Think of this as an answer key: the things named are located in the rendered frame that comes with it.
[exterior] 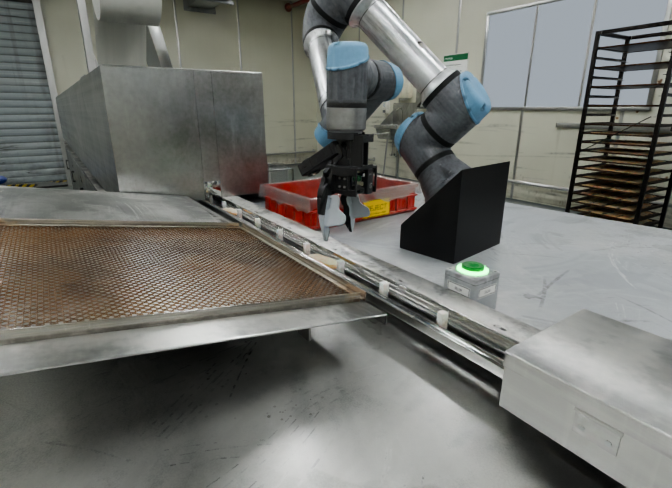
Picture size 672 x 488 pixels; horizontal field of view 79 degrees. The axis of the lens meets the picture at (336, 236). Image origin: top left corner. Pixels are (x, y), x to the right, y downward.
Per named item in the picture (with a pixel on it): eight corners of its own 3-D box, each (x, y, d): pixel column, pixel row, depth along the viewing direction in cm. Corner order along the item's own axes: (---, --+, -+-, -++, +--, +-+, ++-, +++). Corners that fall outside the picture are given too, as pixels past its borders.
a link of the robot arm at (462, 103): (457, 142, 113) (324, -3, 114) (502, 102, 103) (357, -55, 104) (446, 153, 103) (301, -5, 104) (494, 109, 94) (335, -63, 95)
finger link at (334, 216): (336, 244, 76) (346, 196, 76) (312, 238, 80) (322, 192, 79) (345, 246, 79) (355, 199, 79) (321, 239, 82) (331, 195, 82)
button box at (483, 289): (497, 326, 77) (504, 271, 73) (470, 339, 72) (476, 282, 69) (462, 310, 83) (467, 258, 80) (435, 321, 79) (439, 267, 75)
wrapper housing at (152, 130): (274, 201, 165) (268, 72, 151) (124, 221, 135) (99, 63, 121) (115, 138, 511) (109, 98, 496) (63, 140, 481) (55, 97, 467)
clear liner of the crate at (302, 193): (421, 209, 149) (422, 182, 146) (309, 231, 122) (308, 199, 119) (362, 194, 175) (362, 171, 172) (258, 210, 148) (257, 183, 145)
